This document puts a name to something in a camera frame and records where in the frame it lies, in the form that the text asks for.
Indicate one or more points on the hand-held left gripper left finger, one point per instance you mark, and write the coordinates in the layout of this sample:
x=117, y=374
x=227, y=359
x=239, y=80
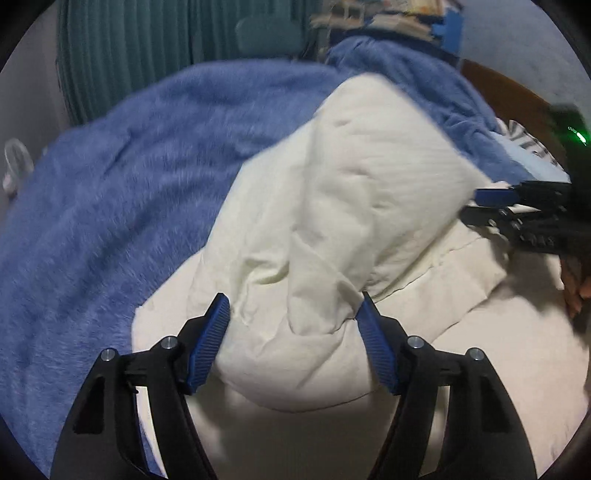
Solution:
x=207, y=341

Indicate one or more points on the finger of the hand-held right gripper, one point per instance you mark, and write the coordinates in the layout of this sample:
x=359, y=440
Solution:
x=489, y=219
x=494, y=196

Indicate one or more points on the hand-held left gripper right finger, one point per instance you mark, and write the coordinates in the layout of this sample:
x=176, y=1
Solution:
x=376, y=346

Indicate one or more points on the white hooded jacket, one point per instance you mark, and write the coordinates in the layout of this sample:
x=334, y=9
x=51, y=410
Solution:
x=351, y=207

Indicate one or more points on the person's right hand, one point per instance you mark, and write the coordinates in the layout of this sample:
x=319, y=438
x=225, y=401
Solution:
x=577, y=286

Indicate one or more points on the light blue pillow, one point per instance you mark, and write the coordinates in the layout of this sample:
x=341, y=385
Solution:
x=531, y=164

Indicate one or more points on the zebra striped pillow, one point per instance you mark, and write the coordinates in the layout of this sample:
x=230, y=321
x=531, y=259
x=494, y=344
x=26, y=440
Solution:
x=531, y=141

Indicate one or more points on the wooden headboard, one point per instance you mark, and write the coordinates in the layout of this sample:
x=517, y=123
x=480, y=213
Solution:
x=512, y=97

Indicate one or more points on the blue file box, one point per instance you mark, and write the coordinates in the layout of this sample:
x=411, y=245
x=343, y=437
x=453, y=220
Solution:
x=450, y=27

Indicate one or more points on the blue fuzzy blanket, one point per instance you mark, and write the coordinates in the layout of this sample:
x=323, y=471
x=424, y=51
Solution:
x=115, y=184

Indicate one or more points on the white desk fan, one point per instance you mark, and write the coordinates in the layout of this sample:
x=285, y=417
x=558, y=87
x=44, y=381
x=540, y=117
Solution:
x=16, y=161

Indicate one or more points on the teal chair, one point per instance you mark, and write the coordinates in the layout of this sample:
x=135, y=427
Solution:
x=268, y=34

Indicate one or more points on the teal curtain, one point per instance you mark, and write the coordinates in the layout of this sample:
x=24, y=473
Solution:
x=138, y=46

